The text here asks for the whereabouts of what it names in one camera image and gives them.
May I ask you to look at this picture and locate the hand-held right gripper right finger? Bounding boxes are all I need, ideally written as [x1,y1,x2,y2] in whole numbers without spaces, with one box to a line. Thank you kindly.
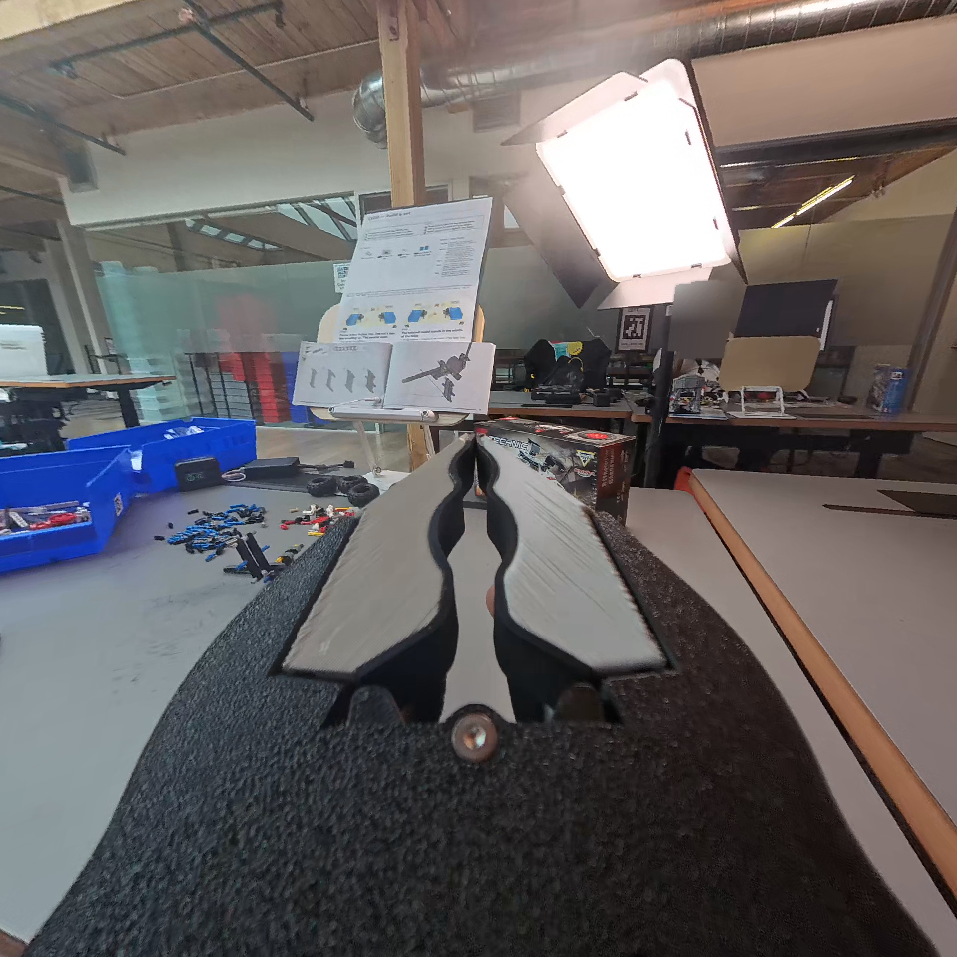
[476,435,668,675]

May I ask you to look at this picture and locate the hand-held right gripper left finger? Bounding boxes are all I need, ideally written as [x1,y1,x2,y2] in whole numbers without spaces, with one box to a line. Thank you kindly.
[283,435,477,680]

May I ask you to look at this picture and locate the white desk with orange edge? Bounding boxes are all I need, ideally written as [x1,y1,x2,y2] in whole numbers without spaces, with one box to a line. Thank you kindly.
[688,467,957,898]

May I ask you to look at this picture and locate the background long desk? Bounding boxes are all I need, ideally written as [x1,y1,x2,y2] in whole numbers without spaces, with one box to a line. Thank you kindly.
[486,392,957,479]

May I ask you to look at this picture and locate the toy truck set box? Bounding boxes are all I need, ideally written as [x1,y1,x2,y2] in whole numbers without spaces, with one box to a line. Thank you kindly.
[474,417,638,524]

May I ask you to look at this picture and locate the pile of small building pieces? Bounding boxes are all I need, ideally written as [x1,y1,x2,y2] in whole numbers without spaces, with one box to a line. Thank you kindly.
[153,501,354,586]

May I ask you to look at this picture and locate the black light stand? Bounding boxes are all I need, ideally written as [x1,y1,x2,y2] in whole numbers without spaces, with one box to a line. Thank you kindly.
[641,305,680,488]

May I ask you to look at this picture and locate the blue plastic bin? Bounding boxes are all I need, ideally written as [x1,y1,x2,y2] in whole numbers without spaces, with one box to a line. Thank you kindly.
[0,446,137,575]
[66,416,258,496]

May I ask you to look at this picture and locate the open building booklet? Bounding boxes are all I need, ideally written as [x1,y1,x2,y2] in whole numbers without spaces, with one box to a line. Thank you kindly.
[292,339,496,416]

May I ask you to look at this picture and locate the black bag with colourful print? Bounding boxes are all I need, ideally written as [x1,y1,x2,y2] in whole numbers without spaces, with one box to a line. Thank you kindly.
[522,336,613,391]

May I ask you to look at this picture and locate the red and blue storage racks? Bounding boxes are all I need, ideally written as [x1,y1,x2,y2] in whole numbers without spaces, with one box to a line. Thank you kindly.
[187,290,333,429]

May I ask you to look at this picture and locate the printed instruction sheet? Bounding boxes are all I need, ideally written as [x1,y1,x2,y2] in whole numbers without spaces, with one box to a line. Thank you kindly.
[338,197,495,346]

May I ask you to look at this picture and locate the background wooden table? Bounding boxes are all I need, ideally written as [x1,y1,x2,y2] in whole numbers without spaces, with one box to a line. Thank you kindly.
[0,372,177,429]

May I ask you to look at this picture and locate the blue toy box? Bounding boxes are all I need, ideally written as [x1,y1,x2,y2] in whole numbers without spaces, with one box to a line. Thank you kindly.
[869,364,912,416]

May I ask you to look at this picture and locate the studio light panel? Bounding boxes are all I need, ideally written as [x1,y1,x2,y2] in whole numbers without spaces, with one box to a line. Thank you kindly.
[502,58,749,311]

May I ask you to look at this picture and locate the white storage box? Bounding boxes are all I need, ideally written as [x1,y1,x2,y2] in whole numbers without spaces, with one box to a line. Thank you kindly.
[0,323,50,379]

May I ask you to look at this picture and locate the black built toy frame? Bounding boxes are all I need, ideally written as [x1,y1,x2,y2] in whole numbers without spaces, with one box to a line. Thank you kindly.
[224,532,302,584]

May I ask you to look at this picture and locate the white wire stand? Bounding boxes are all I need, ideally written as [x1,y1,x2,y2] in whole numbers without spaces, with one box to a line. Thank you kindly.
[727,383,788,418]

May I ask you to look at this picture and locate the wooden post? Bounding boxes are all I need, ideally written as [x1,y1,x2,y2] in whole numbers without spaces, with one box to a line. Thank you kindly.
[376,0,436,474]

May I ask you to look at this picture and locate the silver ventilation duct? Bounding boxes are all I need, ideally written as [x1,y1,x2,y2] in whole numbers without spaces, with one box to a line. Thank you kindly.
[350,45,674,151]

